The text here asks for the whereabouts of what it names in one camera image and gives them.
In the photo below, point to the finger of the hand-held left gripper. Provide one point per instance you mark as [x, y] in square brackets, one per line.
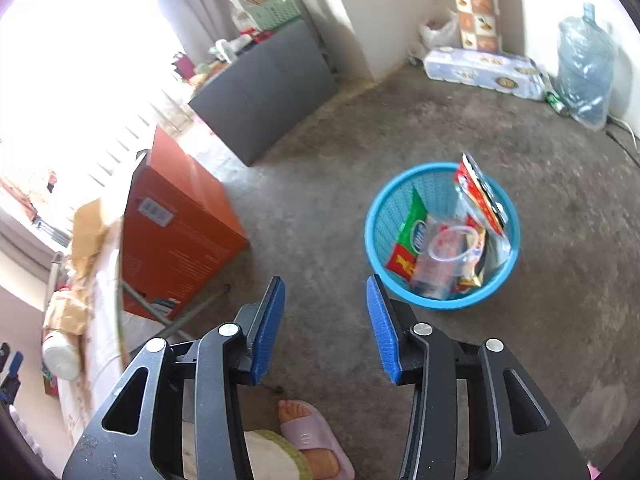
[15, 365]

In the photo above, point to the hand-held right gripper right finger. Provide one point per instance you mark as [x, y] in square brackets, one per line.
[382, 330]

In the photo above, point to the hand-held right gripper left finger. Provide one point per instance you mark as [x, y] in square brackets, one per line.
[267, 330]

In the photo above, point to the green snack bag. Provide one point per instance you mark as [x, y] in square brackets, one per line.
[410, 230]

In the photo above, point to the blue plastic basket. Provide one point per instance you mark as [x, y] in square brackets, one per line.
[385, 210]

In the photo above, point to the clear red snack bag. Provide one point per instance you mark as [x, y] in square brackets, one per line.
[480, 195]

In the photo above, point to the white jar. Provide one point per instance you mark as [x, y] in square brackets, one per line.
[60, 357]

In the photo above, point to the metal table leg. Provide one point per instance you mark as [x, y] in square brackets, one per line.
[200, 305]

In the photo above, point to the person's foot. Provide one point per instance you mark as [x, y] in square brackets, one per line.
[292, 412]

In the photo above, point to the purple slipper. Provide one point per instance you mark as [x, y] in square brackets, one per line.
[305, 435]

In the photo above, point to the white fuzzy pajamas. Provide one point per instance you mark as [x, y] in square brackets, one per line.
[265, 455]

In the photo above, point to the orange box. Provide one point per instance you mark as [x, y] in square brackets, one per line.
[185, 220]

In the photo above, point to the dark cabinet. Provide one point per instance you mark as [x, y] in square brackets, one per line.
[260, 90]

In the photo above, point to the toilet paper pack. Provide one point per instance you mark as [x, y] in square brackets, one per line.
[480, 72]

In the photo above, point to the green can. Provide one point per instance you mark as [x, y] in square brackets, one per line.
[556, 102]

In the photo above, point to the white plastic bag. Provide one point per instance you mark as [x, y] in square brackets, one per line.
[440, 30]

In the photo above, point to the green perforated basket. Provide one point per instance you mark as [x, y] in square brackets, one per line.
[272, 15]

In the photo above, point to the patterned roll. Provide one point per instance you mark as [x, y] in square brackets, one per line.
[475, 10]

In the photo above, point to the large clear water bottle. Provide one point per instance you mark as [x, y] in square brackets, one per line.
[585, 60]

